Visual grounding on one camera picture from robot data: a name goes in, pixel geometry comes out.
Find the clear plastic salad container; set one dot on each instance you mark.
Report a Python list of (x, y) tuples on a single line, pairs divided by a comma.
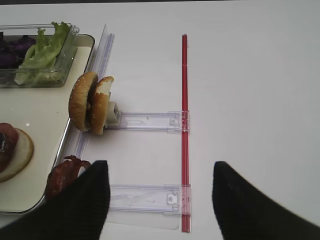
[(64, 59)]

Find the cream metal tray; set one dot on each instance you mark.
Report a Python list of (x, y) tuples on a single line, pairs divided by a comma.
[(43, 114)]

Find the bottom bun on tray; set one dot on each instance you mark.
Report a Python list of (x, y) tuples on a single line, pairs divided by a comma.
[(22, 155)]

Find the sesame bun half rear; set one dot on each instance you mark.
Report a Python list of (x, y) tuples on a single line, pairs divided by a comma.
[(100, 103)]

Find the clear meat holder rail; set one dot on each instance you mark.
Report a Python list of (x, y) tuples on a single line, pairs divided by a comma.
[(167, 199)]

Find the sesame bun top front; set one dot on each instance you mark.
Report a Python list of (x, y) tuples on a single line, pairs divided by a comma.
[(80, 100)]

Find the purple cabbage leaves pile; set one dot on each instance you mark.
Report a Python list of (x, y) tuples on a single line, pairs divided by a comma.
[(12, 53)]

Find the white pusher block bun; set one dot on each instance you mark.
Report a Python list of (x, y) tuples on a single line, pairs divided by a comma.
[(113, 117)]

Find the right red strip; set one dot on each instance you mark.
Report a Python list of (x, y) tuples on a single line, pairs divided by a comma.
[(185, 178)]

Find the green lettuce leaves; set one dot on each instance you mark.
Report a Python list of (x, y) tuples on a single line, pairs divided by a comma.
[(42, 57)]

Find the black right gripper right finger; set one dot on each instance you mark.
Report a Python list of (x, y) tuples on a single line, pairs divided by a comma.
[(245, 213)]

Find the clear bun holder rail right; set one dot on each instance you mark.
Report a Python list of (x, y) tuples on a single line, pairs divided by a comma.
[(171, 122)]

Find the bacon slice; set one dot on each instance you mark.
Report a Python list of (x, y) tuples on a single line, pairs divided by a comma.
[(63, 175)]

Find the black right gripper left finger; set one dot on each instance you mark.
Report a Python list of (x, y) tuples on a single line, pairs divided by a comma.
[(78, 212)]

